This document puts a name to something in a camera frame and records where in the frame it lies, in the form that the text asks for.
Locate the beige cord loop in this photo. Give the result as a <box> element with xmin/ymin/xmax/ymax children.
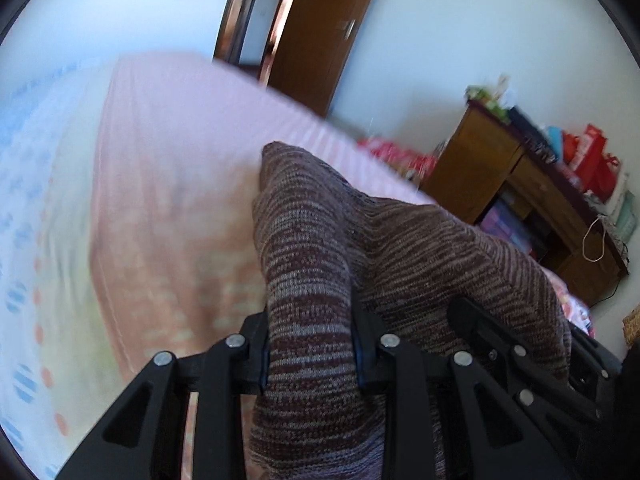
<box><xmin>582</xmin><ymin>215</ymin><xmax>608</xmax><ymax>263</ymax></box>

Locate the white teal bag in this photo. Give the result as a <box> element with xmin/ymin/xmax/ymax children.
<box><xmin>607</xmin><ymin>175</ymin><xmax>638</xmax><ymax>241</ymax></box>

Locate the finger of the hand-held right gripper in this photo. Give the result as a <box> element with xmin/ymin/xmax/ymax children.
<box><xmin>446</xmin><ymin>296</ymin><xmax>623</xmax><ymax>423</ymax></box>

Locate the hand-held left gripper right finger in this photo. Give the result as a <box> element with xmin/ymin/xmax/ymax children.
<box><xmin>350</xmin><ymin>285</ymin><xmax>566</xmax><ymax>480</ymax></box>

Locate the wooden desk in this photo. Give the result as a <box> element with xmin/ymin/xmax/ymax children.
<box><xmin>420</xmin><ymin>100</ymin><xmax>631</xmax><ymax>306</ymax></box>

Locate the blue patterned bed sheet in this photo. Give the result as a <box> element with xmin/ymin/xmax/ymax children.
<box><xmin>0</xmin><ymin>60</ymin><xmax>121</xmax><ymax>476</ymax></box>

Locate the printed storage box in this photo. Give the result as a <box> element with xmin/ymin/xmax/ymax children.
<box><xmin>475</xmin><ymin>200</ymin><xmax>536</xmax><ymax>256</ymax></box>

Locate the pink dotted bed sheet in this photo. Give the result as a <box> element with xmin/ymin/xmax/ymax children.
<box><xmin>90</xmin><ymin>52</ymin><xmax>596</xmax><ymax>480</ymax></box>

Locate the red gift bag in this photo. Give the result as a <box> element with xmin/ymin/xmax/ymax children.
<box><xmin>562</xmin><ymin>124</ymin><xmax>603</xmax><ymax>173</ymax></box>
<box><xmin>585</xmin><ymin>152</ymin><xmax>621</xmax><ymax>201</ymax></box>

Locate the teal box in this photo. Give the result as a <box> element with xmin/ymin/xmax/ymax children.
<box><xmin>547</xmin><ymin>126</ymin><xmax>566</xmax><ymax>161</ymax></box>

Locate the brown knit sweater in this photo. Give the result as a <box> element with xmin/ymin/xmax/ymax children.
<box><xmin>248</xmin><ymin>141</ymin><xmax>573</xmax><ymax>480</ymax></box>

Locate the wooden door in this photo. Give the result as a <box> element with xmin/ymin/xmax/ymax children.
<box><xmin>267</xmin><ymin>0</ymin><xmax>388</xmax><ymax>118</ymax></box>

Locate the wooden door frame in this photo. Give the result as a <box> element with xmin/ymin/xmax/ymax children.
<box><xmin>212</xmin><ymin>0</ymin><xmax>301</xmax><ymax>81</ymax></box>

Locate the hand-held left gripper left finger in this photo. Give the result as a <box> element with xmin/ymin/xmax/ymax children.
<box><xmin>57</xmin><ymin>312</ymin><xmax>273</xmax><ymax>480</ymax></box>

